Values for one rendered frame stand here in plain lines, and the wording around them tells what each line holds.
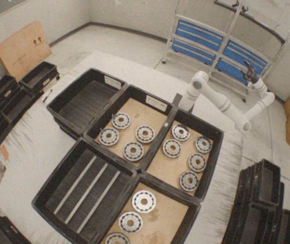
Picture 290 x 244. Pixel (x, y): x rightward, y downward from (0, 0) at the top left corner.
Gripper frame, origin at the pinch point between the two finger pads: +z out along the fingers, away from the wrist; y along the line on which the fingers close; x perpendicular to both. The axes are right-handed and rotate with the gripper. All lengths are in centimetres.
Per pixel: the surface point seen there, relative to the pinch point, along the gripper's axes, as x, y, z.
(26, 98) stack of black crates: 79, 127, 150
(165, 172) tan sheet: -3, 82, 6
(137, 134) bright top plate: 4, 76, 27
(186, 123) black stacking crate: 9, 54, 9
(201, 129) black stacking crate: 5, 52, 0
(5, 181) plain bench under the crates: 1, 155, 77
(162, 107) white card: 10, 55, 25
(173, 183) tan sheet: -6, 84, 1
